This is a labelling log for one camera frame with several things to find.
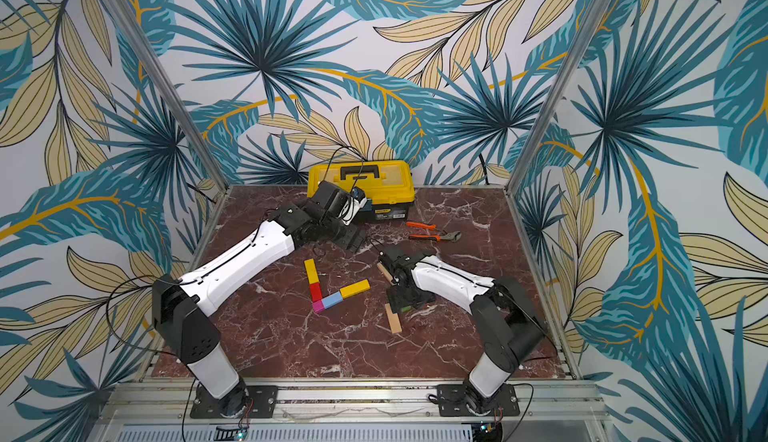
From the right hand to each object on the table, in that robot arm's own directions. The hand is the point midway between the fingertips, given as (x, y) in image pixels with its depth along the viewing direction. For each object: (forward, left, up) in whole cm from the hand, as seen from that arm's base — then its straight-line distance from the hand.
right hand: (409, 301), depth 88 cm
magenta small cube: (0, +27, -1) cm, 27 cm away
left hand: (+12, +16, +18) cm, 27 cm away
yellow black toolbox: (+33, +6, +15) cm, 36 cm away
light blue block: (+2, +23, -2) cm, 24 cm away
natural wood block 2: (-5, +5, -1) cm, 7 cm away
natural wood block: (+10, +7, -1) cm, 12 cm away
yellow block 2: (+6, +16, -2) cm, 17 cm away
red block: (+4, +28, -1) cm, 28 cm away
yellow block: (+12, +30, -1) cm, 33 cm away
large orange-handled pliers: (+26, -12, -2) cm, 29 cm away
